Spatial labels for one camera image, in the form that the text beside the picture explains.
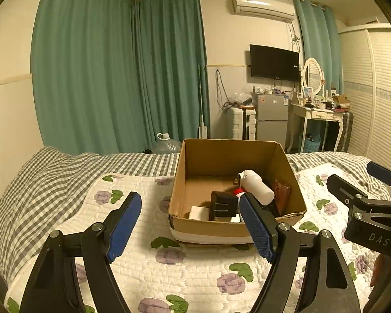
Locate white handheld device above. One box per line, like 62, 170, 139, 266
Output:
232, 170, 275, 204

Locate small brown box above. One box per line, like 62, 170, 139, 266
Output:
332, 95, 351, 109

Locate narrow green curtain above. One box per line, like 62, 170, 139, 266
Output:
293, 0, 344, 96

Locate black remote control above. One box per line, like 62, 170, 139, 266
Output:
261, 202, 280, 218

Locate white suitcase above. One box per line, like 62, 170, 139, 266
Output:
226, 107, 257, 141

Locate white air conditioner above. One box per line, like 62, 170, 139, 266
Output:
231, 0, 296, 23

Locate hanging black cables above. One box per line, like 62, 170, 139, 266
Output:
215, 68, 233, 109

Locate small grey fridge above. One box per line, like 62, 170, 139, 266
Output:
251, 92, 290, 146

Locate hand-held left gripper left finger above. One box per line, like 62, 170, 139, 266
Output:
20, 192, 142, 313

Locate dark suitcase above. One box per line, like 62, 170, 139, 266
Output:
335, 111, 354, 152

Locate white charger block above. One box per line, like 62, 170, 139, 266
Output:
188, 205, 212, 220

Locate black adapter block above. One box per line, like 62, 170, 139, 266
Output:
209, 191, 240, 222

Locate cardboard box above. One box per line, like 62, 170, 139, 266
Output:
168, 139, 308, 246

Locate clear plastic bag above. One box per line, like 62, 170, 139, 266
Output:
230, 91, 253, 108

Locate green curtain beside pole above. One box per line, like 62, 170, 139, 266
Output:
130, 0, 211, 154

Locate person's right hand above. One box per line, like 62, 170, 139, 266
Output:
363, 252, 391, 313

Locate oval white vanity mirror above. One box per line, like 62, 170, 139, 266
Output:
301, 58, 325, 97

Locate white mop pole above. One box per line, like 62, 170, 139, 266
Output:
197, 63, 208, 139

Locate wide green curtain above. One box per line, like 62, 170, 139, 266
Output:
31, 0, 140, 155

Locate blue plastic basket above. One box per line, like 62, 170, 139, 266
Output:
300, 133, 322, 153

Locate floral quilted blanket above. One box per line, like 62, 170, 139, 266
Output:
3, 163, 382, 313

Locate black wall television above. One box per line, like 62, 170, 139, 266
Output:
249, 44, 300, 82

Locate red patterned wallet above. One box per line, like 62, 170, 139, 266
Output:
270, 179, 291, 216

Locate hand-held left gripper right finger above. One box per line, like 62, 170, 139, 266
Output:
239, 193, 362, 313

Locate clear water jug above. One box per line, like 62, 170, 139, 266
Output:
148, 133, 182, 155

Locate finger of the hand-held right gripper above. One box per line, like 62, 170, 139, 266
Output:
366, 161, 391, 187
326, 174, 372, 214

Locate white dressing table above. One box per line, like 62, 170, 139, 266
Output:
285, 101, 344, 153

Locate white louvred wardrobe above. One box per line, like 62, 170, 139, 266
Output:
337, 23, 391, 173

